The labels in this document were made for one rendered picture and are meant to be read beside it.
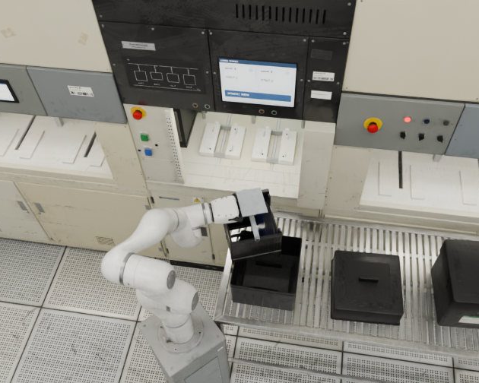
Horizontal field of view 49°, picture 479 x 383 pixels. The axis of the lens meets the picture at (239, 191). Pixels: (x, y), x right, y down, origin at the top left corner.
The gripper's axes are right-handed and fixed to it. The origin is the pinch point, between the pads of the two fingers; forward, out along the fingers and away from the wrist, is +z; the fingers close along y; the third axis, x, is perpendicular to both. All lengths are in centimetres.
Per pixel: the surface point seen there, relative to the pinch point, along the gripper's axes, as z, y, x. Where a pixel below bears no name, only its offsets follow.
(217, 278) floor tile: -15, -36, -125
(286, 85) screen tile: 20.5, -27.4, 32.8
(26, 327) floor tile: -131, -31, -125
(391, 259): 59, 16, -39
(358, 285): 41, 25, -39
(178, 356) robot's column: -40, 35, -49
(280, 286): 10, 13, -48
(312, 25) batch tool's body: 28, -25, 59
